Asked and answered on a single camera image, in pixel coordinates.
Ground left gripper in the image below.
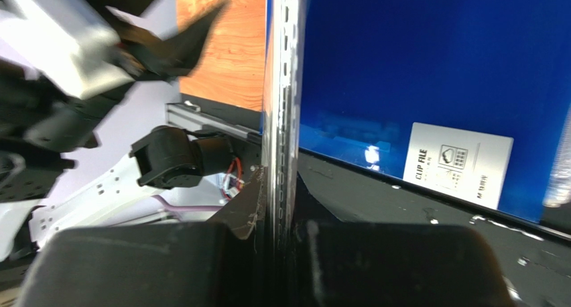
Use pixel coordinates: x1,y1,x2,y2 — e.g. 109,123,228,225
1,58,133,158

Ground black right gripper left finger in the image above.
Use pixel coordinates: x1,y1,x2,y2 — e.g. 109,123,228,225
15,168,265,306

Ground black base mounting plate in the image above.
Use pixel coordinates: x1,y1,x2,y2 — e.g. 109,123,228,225
298,150,570,306

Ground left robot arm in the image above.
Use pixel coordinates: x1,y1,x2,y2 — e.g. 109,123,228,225
1,0,234,261

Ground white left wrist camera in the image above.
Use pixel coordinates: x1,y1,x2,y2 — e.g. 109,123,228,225
1,0,134,99

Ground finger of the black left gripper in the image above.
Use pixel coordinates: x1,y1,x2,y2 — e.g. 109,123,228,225
107,0,230,81

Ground aluminium frame rail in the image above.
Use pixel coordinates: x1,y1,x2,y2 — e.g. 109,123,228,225
166,103,262,145

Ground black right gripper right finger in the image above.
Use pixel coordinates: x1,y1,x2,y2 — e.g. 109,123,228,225
292,174,516,307

